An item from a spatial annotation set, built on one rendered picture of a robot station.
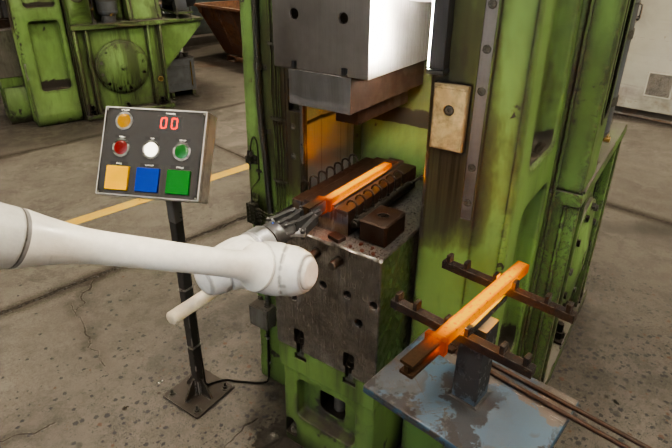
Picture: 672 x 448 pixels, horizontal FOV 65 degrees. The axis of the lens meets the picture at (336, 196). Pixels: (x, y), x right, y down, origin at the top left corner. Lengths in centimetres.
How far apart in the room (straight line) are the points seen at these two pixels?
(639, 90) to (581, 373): 438
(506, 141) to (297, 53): 58
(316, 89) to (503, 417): 90
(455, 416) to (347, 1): 98
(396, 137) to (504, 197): 59
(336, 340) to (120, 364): 122
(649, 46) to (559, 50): 481
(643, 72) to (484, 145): 519
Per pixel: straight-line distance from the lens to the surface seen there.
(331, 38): 135
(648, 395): 265
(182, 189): 166
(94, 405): 246
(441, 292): 161
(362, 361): 164
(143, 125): 176
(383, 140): 191
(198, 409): 228
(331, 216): 151
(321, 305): 161
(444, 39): 132
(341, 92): 136
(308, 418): 202
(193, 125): 169
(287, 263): 107
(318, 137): 173
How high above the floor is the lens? 166
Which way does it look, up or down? 25 degrees down
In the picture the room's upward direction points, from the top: straight up
